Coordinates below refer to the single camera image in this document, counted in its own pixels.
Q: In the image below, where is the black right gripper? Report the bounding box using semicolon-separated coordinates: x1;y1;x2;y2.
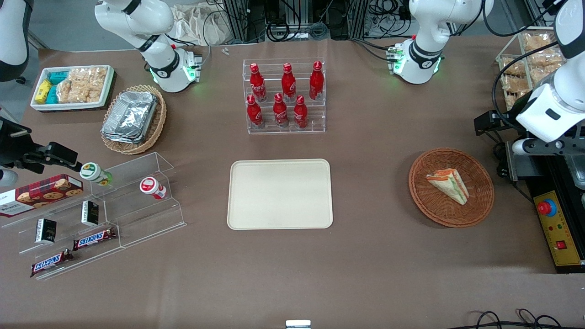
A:
0;118;33;188

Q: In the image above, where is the triangular sandwich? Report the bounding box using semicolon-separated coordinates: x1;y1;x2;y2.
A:
426;168;470;206

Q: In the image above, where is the white rectangular snack tray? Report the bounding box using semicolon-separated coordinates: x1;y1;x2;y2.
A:
30;65;115;111

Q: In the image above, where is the silver foil tray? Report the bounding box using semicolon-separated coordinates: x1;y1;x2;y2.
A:
101;130;154;145
103;90;158;138

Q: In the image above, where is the round brown wicker basket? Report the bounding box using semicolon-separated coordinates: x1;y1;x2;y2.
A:
408;147;495;228

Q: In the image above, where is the oval tan wicker basket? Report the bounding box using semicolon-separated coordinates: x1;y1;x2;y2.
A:
101;85;167;155

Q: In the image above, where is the beige rectangular tray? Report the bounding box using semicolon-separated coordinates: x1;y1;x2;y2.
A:
227;159;334;230

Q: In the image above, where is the black appliance housing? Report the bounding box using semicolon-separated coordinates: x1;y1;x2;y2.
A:
505;142;585;275

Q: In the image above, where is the grey metal box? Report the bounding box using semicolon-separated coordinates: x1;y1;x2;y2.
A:
505;142;544;181

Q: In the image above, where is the steel pan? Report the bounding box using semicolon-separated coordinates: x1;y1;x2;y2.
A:
567;155;585;189

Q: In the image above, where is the red cookie box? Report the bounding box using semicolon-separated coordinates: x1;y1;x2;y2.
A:
0;174;84;218

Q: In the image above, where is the clear rice cracker packet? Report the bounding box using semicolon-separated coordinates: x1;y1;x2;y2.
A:
87;75;107;103
69;68;108;85
57;80;90;104

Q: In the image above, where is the yellow control panel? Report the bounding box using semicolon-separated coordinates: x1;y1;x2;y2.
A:
534;191;585;267

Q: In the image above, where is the green capped yogurt bottle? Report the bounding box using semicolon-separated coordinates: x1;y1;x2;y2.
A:
80;162;112;186

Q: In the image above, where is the small black box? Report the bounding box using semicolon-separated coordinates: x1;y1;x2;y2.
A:
35;218;57;244
81;200;99;227

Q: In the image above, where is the snickers chocolate bar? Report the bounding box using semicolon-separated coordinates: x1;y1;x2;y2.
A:
30;249;74;278
73;228;117;251

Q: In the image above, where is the clear acrylic stepped shelf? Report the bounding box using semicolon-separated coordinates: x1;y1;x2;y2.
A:
89;152;187;249
0;183;123;280

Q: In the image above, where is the red capped yogurt bottle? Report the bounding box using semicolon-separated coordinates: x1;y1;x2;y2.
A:
139;177;167;200

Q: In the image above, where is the white plastic bag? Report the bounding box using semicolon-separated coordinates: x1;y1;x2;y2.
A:
171;4;225;46

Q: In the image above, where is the red cola bottle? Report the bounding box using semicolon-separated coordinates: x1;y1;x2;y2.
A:
247;95;264;128
293;95;308;129
281;63;296;102
249;63;267;102
273;93;289;128
309;61;324;101

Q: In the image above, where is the clear acrylic bottle rack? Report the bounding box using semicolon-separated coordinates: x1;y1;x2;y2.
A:
242;58;326;134

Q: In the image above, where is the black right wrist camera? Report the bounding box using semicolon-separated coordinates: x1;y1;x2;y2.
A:
43;142;83;168

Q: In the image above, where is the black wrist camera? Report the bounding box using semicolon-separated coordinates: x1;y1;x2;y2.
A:
43;142;83;168
474;110;504;136

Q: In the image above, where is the black appliance power cable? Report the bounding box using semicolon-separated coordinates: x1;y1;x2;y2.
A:
491;137;510;178

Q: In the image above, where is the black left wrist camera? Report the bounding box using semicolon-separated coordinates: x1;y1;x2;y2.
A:
474;110;504;136

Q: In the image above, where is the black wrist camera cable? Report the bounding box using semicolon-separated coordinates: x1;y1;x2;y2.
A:
491;40;560;122

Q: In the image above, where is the white wire rack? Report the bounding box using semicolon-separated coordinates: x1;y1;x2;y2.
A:
496;27;572;111

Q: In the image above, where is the black floor cable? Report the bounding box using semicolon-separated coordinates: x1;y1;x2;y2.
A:
462;310;565;329

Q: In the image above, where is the black arm base cable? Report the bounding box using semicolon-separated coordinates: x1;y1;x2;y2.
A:
351;38;394;63

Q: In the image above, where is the black aluminium frame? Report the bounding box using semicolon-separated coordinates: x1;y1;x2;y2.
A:
222;0;366;42

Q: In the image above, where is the grey coiled cable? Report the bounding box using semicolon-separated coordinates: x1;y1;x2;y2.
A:
308;21;330;40

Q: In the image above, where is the black coiled cable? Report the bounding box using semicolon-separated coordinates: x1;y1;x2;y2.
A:
266;21;290;42

